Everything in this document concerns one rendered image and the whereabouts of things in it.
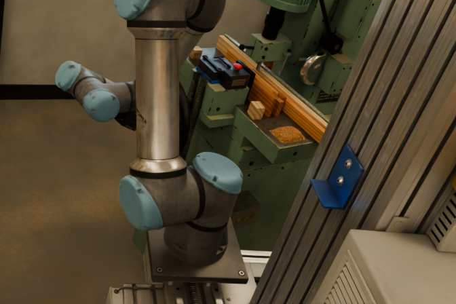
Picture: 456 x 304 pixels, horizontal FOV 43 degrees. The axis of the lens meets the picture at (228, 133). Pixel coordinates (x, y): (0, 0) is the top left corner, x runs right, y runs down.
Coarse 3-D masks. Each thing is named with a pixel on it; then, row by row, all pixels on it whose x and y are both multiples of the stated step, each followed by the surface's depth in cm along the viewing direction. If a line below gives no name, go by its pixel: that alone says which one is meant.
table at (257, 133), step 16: (208, 48) 210; (192, 64) 195; (240, 112) 178; (240, 128) 179; (256, 128) 172; (272, 128) 174; (256, 144) 173; (272, 144) 168; (288, 144) 169; (304, 144) 172; (272, 160) 169; (288, 160) 172
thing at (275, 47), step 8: (248, 40) 188; (256, 40) 185; (264, 40) 185; (272, 40) 187; (280, 40) 189; (288, 40) 191; (256, 48) 185; (264, 48) 184; (272, 48) 187; (280, 48) 189; (288, 48) 191; (256, 56) 186; (264, 56) 186; (272, 56) 189; (280, 56) 191
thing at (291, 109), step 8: (232, 56) 202; (248, 64) 198; (288, 104) 183; (296, 104) 183; (288, 112) 183; (296, 112) 180; (304, 112) 180; (296, 120) 181; (304, 120) 178; (312, 120) 177; (304, 128) 178; (312, 128) 176; (320, 128) 174; (312, 136) 176; (320, 136) 173
